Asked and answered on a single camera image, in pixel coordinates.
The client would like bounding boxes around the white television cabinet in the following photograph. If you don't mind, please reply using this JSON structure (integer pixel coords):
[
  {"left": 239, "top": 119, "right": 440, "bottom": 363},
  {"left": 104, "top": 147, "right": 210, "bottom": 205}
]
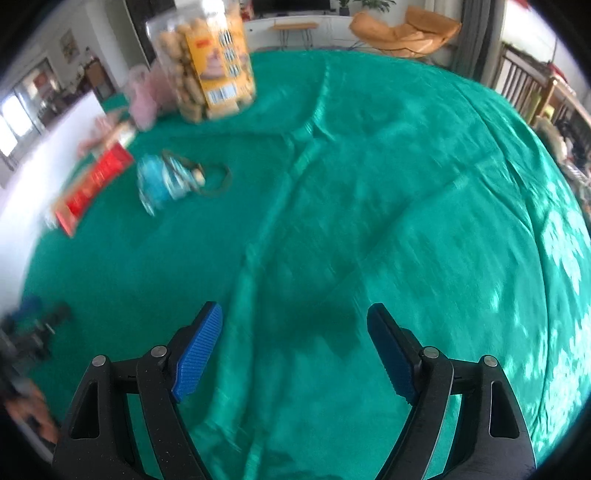
[{"left": 242, "top": 14, "right": 356, "bottom": 49}]

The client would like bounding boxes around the wooden dining chair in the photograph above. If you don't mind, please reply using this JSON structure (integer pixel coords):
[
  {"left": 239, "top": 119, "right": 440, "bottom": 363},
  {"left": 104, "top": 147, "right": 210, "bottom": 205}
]
[{"left": 83, "top": 58, "right": 116, "bottom": 100}]

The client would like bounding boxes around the small wooden side table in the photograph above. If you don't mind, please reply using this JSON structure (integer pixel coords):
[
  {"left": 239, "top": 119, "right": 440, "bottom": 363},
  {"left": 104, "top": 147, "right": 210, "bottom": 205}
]
[{"left": 271, "top": 22, "right": 319, "bottom": 49}]

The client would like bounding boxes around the person's left hand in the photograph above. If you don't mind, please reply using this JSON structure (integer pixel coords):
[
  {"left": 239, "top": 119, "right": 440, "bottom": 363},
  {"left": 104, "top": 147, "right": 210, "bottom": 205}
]
[{"left": 4, "top": 388, "right": 62, "bottom": 445}]

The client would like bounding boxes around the tall black display cabinet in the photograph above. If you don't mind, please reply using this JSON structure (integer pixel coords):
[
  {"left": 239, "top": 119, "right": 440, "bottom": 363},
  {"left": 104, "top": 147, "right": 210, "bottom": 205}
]
[{"left": 124, "top": 0, "right": 178, "bottom": 68}]

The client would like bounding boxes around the pink plastic bag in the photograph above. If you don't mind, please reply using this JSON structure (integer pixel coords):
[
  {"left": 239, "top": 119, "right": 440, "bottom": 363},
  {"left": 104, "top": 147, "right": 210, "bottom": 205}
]
[{"left": 78, "top": 115, "right": 137, "bottom": 158}]

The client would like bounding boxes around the orange lounge chair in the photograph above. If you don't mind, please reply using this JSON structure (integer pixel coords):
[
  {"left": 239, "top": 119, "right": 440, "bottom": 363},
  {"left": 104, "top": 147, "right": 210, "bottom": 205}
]
[{"left": 348, "top": 6, "right": 462, "bottom": 58}]

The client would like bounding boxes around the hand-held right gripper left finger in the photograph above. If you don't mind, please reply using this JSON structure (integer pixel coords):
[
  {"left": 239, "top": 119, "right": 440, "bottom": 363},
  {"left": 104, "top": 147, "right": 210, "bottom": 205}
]
[{"left": 52, "top": 301, "right": 223, "bottom": 480}]

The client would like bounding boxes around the red foil packet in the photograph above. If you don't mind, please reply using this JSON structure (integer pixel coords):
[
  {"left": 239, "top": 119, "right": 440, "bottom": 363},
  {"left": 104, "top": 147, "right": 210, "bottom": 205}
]
[{"left": 54, "top": 143, "right": 134, "bottom": 238}]

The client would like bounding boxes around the dark wooden bench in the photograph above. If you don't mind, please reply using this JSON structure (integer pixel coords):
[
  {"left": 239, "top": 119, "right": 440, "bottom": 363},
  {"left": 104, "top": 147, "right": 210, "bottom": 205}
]
[{"left": 492, "top": 41, "right": 591, "bottom": 134}]

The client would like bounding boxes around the white cardboard box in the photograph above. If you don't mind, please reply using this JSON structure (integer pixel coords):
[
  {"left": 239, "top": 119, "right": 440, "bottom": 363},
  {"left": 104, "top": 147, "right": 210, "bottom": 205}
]
[{"left": 0, "top": 90, "right": 108, "bottom": 319}]

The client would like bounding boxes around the green satin tablecloth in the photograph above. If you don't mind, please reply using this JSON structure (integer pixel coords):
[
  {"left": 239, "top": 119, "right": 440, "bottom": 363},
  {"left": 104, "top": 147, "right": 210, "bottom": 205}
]
[{"left": 21, "top": 48, "right": 591, "bottom": 480}]

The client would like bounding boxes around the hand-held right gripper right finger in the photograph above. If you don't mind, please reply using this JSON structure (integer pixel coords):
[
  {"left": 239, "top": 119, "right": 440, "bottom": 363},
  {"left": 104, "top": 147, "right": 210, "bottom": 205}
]
[{"left": 367, "top": 303, "right": 537, "bottom": 480}]

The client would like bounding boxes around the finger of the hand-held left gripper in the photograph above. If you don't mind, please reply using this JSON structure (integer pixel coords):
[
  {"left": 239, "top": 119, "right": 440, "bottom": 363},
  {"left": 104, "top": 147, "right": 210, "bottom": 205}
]
[
  {"left": 37, "top": 304, "right": 73, "bottom": 330},
  {"left": 13, "top": 295, "right": 44, "bottom": 320}
]

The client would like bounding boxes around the blue pouch with brown cord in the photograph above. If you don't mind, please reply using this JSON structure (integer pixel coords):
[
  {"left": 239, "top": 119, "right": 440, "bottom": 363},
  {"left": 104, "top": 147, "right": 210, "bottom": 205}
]
[{"left": 137, "top": 150, "right": 232, "bottom": 217}]

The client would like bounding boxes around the pile of household clutter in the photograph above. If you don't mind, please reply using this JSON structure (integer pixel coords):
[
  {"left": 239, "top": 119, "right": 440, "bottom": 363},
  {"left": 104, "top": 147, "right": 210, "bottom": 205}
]
[{"left": 531, "top": 115, "right": 591, "bottom": 195}]

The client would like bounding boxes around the clear snack jar yellow label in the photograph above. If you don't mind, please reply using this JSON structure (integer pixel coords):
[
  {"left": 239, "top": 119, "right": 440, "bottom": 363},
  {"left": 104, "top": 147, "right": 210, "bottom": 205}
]
[{"left": 145, "top": 0, "right": 258, "bottom": 124}]

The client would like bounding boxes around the grey curtain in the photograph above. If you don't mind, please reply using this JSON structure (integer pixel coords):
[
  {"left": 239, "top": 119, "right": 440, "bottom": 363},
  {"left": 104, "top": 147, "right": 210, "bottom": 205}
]
[{"left": 450, "top": 0, "right": 497, "bottom": 84}]

